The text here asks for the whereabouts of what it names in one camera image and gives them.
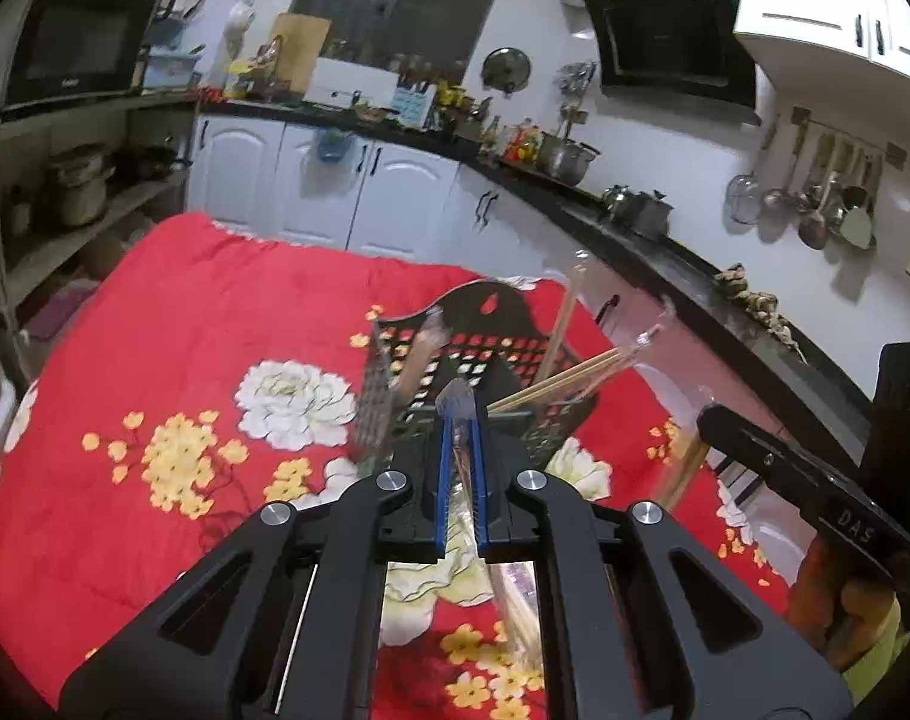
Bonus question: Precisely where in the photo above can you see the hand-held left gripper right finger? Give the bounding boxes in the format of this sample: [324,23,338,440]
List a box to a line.
[465,416,855,720]

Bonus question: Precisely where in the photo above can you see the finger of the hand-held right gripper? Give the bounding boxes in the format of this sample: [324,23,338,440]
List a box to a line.
[696,403,910,565]

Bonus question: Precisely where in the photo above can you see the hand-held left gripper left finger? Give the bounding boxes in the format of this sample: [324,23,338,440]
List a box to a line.
[57,390,471,720]

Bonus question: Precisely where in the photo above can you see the wooden chopstick pair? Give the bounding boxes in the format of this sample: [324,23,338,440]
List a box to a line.
[656,420,716,516]
[436,379,549,691]

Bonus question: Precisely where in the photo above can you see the dark green utensil holder basket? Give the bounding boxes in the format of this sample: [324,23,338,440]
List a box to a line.
[353,279,602,482]

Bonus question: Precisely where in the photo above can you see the set of wooden chopsticks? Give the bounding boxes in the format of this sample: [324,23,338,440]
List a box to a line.
[395,249,666,417]

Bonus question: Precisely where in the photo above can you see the person's right hand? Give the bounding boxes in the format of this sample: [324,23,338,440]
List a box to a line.
[786,538,903,674]

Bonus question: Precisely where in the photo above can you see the pile of brown lumpy roots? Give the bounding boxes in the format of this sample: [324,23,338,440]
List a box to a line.
[713,263,802,351]

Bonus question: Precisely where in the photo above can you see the pale green spatula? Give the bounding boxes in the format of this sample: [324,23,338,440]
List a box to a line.
[843,154,885,251]

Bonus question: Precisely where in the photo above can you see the steel slotted spoon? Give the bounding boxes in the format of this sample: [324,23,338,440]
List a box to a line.
[761,127,810,214]

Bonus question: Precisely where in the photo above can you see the black kitchen countertop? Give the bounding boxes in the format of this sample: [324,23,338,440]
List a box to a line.
[200,97,876,460]

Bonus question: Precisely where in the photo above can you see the steel pot with lid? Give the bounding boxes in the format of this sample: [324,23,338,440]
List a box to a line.
[633,190,676,239]

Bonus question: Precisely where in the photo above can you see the small steel kettle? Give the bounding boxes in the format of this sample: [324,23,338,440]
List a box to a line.
[600,184,637,220]

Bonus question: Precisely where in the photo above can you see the red floral blanket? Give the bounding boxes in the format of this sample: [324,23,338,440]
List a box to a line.
[0,211,801,720]

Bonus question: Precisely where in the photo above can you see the large steel stock pot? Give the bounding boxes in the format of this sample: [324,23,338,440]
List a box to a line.
[539,130,603,186]

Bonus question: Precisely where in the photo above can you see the cluster of condiment bottles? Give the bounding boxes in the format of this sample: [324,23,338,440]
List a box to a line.
[435,79,547,167]

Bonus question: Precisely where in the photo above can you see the white lower kitchen cabinets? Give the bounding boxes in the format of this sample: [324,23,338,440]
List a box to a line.
[188,114,870,512]

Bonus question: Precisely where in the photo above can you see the blue knife block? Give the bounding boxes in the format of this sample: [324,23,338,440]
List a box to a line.
[390,83,439,126]

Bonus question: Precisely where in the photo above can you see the white upper cabinet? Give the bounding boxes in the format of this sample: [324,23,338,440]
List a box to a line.
[732,0,910,92]

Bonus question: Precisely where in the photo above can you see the hanging steel pot lid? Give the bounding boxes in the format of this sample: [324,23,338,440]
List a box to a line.
[480,46,534,96]

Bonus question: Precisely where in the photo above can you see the pink floor mat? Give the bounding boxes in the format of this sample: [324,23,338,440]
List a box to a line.
[23,280,101,340]

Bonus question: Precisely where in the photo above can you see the dark frying pan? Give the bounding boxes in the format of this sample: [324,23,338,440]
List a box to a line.
[120,145,195,182]

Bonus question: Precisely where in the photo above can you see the black range hood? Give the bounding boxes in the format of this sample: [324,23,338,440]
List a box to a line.
[578,0,761,111]

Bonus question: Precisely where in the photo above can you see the metal shelf rack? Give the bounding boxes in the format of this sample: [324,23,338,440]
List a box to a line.
[0,86,202,392]

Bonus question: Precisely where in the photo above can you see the stacked steel pots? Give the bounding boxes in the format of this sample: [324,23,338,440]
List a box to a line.
[48,145,120,229]

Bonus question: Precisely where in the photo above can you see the wooden cutting board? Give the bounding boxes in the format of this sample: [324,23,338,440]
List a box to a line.
[263,12,334,85]

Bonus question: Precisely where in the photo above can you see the pale blue plastic container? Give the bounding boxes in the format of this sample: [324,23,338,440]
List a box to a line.
[143,48,202,92]

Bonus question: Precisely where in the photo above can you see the white hanging jug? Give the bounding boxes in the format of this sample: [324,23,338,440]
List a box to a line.
[225,1,259,40]

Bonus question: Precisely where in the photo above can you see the black microwave oven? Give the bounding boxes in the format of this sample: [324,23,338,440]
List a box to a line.
[1,0,160,111]

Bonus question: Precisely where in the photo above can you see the wall utensil rail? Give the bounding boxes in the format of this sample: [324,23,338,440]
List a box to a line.
[789,106,909,170]

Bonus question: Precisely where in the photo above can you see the wall-mounted utensil rack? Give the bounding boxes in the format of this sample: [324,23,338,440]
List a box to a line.
[555,63,600,122]

